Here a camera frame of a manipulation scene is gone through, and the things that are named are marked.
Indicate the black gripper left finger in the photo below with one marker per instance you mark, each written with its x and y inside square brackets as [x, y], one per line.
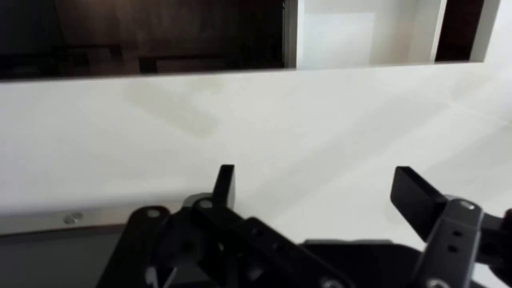
[224, 186]

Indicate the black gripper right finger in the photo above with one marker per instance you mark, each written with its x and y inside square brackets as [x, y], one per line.
[418, 202]

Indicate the white drawer front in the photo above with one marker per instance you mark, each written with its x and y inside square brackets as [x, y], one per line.
[368, 32]

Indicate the dark wood lower cabinet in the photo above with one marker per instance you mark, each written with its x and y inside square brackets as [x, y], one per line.
[133, 32]

